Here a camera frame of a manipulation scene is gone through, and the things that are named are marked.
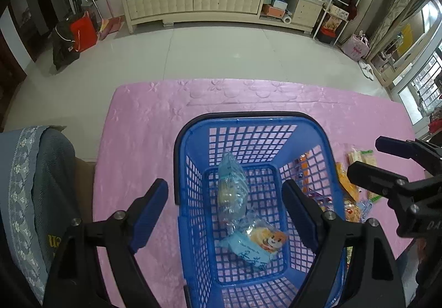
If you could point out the black bag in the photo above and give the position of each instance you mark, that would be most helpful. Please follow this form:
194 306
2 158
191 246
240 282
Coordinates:
64 48

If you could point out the small blue box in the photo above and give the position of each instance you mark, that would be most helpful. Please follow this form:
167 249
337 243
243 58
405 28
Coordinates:
278 2

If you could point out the blue plastic basket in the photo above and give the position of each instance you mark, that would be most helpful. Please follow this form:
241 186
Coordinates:
193 142

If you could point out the red paper bag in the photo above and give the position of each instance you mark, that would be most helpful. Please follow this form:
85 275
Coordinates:
83 33

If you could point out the white pole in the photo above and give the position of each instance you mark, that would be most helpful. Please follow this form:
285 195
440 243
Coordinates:
92 0

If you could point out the clear blue snack packet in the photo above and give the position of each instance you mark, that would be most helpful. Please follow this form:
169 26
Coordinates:
229 187

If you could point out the clear cracker pack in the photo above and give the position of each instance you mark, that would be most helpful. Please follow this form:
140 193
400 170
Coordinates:
361 157

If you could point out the clear cartoon snack packet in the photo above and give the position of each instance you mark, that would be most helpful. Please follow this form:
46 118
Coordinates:
355 213

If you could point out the light blue cartoon snack packet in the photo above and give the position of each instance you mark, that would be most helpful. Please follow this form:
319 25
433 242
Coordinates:
248 249

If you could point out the red and black box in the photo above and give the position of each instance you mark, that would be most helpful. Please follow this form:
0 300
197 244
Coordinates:
328 35

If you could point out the patterned beige curtain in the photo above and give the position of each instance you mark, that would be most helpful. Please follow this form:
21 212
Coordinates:
397 10

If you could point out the pink quilted tablecloth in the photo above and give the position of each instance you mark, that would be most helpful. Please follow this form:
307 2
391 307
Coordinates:
145 128

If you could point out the pink tote bag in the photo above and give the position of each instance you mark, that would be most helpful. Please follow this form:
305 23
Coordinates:
355 48

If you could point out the cream TV cabinet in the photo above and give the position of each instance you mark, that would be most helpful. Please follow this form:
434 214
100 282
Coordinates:
207 0

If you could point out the grey-blue covered chair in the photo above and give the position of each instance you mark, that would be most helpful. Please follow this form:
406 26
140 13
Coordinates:
34 173

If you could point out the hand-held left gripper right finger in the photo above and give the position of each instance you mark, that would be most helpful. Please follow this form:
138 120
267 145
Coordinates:
304 225

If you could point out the white paper roll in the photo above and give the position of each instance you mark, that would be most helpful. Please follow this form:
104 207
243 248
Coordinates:
287 19

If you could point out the orange snack packet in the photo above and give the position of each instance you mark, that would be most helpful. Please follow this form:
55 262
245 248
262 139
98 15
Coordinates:
302 164

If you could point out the arched standing mirror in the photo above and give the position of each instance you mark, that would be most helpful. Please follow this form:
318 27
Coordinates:
419 33

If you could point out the small orange box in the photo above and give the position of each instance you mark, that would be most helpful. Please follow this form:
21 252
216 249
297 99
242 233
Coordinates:
272 10

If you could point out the white slipper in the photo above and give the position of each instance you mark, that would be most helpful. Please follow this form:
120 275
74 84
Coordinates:
364 66
369 74

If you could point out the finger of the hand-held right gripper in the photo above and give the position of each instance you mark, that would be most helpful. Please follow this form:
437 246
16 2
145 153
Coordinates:
393 145
369 178

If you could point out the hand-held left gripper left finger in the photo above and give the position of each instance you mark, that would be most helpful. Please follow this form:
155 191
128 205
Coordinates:
152 214

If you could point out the yellow snack packet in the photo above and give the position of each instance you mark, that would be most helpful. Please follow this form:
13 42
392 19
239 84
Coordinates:
347 183

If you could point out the yellow printed snack bag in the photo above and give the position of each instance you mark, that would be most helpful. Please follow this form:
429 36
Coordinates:
334 23

